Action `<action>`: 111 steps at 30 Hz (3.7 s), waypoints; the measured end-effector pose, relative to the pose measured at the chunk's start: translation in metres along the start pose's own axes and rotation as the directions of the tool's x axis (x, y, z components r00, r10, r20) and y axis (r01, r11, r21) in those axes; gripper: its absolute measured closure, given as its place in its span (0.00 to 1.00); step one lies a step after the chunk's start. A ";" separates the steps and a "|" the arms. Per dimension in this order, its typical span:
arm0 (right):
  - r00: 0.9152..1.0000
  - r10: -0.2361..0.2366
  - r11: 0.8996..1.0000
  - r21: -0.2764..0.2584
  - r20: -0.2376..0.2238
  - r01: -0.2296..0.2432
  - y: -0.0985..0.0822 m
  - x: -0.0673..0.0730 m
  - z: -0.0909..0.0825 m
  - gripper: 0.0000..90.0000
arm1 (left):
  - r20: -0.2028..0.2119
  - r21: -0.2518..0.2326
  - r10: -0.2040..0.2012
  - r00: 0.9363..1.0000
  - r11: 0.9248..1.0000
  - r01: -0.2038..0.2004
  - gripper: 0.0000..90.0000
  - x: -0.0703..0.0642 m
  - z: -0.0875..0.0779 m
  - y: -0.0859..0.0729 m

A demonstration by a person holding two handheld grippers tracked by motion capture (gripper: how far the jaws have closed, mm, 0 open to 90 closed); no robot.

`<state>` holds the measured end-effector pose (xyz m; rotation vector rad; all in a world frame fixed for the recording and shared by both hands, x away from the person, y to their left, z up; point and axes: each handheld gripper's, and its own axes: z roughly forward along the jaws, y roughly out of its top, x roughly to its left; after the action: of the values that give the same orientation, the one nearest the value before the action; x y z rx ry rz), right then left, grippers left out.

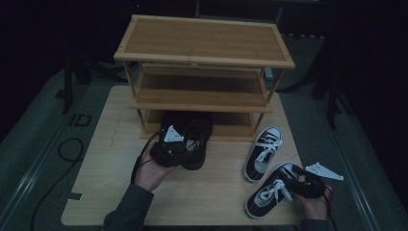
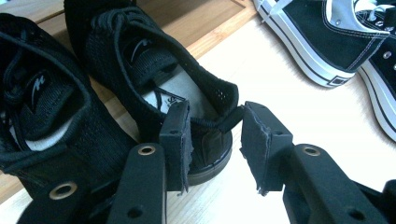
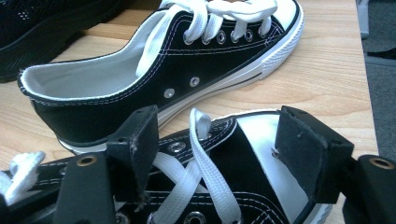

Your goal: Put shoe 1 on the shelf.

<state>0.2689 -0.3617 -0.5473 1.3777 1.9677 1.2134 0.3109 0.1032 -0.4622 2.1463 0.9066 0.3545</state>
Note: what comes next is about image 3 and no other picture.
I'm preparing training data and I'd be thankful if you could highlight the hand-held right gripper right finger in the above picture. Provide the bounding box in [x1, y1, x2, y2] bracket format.
[275, 105, 356, 204]

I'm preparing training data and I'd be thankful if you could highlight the black white canvas sneaker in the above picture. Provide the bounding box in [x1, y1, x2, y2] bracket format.
[17, 0, 306, 156]
[0, 106, 334, 224]

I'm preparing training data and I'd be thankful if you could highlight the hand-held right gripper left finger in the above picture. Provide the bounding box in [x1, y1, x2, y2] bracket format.
[106, 105, 161, 204]

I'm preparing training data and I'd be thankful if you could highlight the black leather shoe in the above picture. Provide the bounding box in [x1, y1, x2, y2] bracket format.
[0, 0, 125, 84]

